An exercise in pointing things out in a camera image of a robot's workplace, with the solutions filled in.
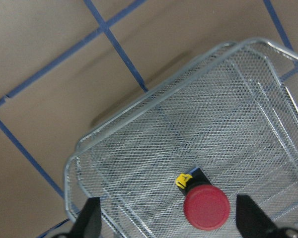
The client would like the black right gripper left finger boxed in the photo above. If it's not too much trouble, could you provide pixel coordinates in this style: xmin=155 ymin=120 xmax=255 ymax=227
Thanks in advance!
xmin=69 ymin=197 xmax=102 ymax=238

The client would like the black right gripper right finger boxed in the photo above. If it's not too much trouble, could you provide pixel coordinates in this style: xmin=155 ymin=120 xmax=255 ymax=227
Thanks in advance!
xmin=235 ymin=194 xmax=283 ymax=238

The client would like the red emergency stop button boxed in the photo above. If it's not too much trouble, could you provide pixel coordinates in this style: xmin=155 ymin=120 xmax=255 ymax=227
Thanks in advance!
xmin=175 ymin=167 xmax=230 ymax=231

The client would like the silver wire mesh shelf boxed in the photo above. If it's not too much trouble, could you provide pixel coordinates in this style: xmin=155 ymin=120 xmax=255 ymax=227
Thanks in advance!
xmin=64 ymin=39 xmax=298 ymax=238

